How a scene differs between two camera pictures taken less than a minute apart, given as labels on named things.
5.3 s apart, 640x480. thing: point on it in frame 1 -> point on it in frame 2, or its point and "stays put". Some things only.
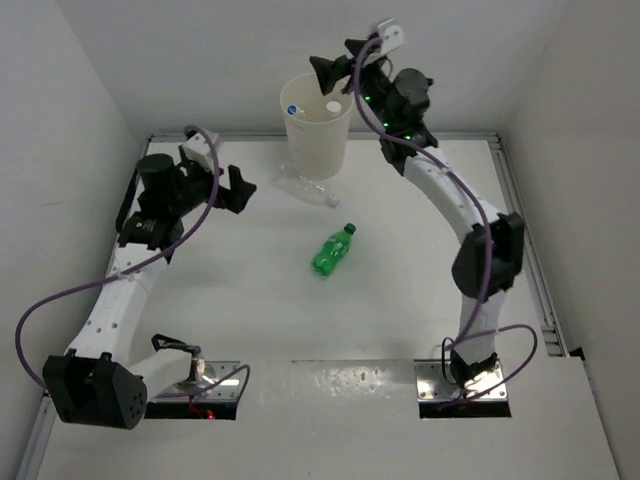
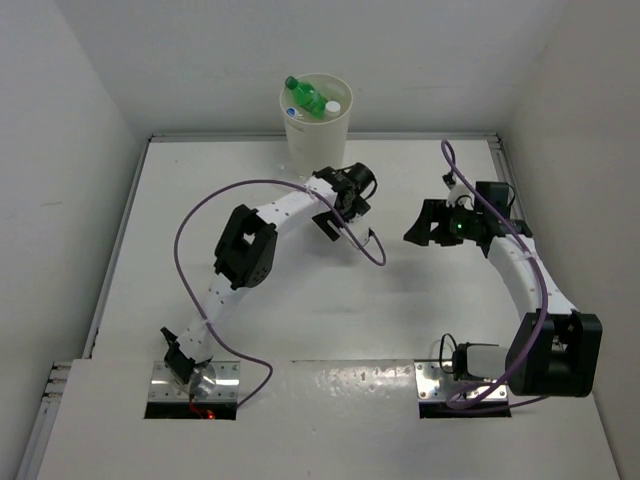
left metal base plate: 212,380 stays put
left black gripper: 233,199 -> 320,219
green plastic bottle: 333,250 -> 307,96
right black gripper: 330,71 -> 433,211
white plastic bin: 317,126 stays put
